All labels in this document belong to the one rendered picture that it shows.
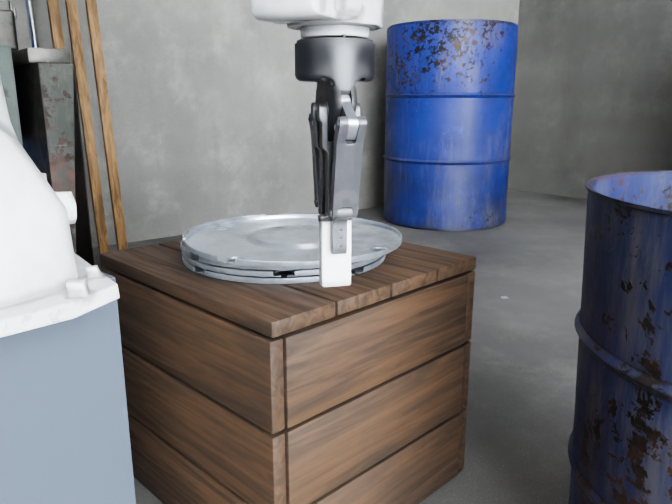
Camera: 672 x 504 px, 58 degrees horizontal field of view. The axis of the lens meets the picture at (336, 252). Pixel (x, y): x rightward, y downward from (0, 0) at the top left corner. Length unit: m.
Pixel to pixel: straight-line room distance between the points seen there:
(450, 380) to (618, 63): 3.00
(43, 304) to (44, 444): 0.13
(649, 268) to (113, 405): 0.46
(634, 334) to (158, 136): 2.23
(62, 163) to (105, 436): 0.59
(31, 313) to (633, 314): 0.50
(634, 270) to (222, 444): 0.49
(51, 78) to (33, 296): 0.65
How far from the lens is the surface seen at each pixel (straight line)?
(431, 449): 0.94
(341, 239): 0.59
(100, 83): 2.27
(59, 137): 1.01
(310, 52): 0.57
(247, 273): 0.76
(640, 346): 0.63
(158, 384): 0.88
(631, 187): 0.86
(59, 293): 0.40
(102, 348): 0.47
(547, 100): 3.96
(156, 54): 2.63
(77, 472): 0.50
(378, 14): 0.58
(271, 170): 2.88
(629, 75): 3.72
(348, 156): 0.55
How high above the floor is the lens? 0.57
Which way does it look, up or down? 14 degrees down
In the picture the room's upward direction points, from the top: straight up
